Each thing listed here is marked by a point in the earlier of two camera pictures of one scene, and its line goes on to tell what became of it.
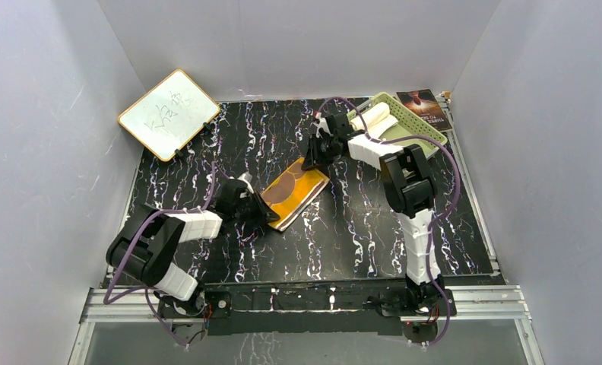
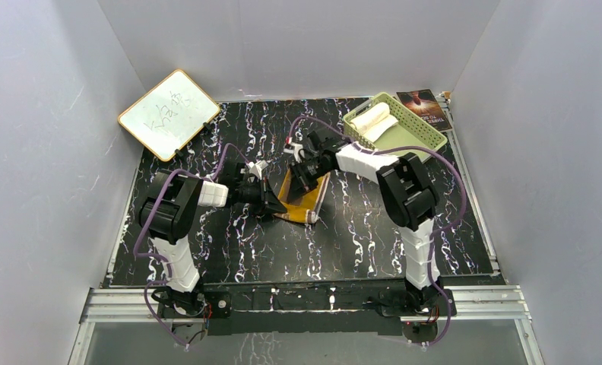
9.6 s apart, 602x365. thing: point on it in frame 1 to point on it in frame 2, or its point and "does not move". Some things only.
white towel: x=377 y=119 does not move
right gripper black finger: x=317 y=157 to x=300 y=184
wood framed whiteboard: x=170 y=115 does not move
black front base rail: x=306 y=308 does not move
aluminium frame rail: x=108 y=305 does not move
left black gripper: x=264 y=215 to x=267 y=201
